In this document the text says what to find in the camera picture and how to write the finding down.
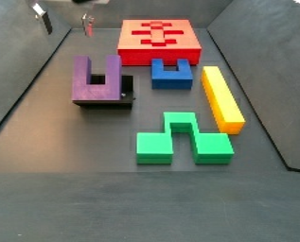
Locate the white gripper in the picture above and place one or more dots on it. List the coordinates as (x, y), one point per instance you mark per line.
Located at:
(88, 20)

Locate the purple U-shaped block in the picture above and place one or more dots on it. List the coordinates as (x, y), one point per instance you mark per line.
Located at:
(86, 92)

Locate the red puzzle board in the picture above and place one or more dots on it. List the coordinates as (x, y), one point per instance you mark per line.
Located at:
(157, 39)

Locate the black angle fixture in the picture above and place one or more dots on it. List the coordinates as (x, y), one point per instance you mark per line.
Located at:
(127, 94)

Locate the blue U-shaped block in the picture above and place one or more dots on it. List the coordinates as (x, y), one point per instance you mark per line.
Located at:
(167, 79)

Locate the yellow long block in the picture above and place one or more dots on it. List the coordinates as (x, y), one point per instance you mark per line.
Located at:
(226, 109)

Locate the green stepped block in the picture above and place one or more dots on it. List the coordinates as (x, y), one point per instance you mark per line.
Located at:
(212, 147)

